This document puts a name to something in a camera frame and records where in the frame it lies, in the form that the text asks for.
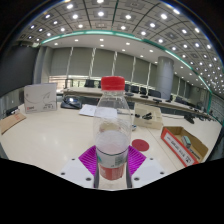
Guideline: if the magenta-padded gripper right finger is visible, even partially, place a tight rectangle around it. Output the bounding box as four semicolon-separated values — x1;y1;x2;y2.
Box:
125;145;166;189

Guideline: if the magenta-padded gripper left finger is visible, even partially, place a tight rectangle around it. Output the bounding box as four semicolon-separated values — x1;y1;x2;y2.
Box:
59;145;100;190

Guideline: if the clear red-capped water bottle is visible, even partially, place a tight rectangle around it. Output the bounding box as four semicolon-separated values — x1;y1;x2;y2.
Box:
92;75;133;183

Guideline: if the flat round red coaster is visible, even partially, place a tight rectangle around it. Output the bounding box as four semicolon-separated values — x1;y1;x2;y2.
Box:
131;138;150;153

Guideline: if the open cardboard box red side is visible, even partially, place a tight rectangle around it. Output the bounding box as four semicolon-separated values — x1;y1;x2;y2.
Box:
160;125;209;168

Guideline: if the small black clip tool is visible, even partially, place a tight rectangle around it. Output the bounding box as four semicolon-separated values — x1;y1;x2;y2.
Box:
134;112;154;121

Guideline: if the white paper sheet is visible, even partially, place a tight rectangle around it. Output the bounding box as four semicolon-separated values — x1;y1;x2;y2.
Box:
78;103;98;118

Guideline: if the grey-green whiteboard eraser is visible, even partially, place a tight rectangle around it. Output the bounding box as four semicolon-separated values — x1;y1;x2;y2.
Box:
181;135;192;149

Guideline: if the black desk phone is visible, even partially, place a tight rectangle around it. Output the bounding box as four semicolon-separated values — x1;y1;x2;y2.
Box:
60;95;83;110

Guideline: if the black desktop microphone base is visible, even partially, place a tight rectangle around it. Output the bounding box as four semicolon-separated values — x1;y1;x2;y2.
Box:
184;113;195;125
4;105;20;118

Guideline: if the long curved conference desk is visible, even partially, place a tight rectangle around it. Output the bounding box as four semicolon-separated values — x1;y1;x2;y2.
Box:
63;86;214;121

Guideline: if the row of black office chairs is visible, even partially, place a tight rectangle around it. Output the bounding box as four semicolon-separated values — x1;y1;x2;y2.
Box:
83;78;188;104

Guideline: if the white printed carton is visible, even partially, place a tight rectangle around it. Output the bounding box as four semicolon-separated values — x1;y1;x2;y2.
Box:
23;82;58;115

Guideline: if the brown paper envelope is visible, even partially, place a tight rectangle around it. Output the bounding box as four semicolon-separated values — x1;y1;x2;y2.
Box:
0;111;27;135

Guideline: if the group of ceiling lights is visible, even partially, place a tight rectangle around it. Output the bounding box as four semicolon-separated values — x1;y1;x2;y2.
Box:
28;0;224;98

